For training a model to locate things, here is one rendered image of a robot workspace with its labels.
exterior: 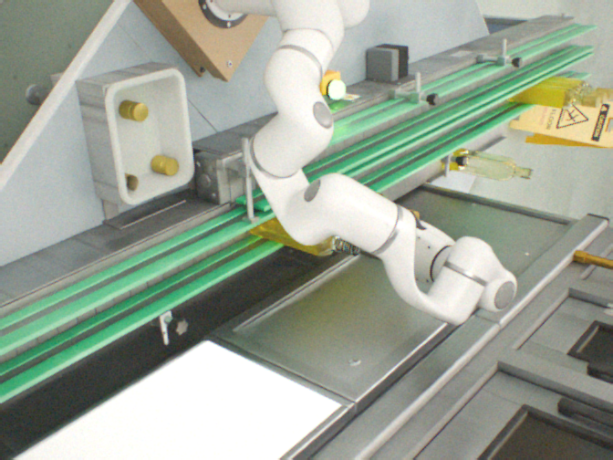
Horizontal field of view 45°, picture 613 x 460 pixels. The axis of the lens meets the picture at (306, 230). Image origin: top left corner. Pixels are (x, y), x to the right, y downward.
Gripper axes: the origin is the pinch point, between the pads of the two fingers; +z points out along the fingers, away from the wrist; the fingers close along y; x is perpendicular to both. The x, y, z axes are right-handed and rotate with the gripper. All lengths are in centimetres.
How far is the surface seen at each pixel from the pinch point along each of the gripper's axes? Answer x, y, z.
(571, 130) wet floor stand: -288, -74, 160
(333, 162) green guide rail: -9.2, 5.4, 29.3
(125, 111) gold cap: 38, 26, 30
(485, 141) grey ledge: -88, -12, 54
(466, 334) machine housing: -2.6, -13.7, -18.7
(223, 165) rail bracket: 22.9, 13.9, 21.9
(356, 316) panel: 9.1, -13.6, -1.2
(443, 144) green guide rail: -56, -3, 41
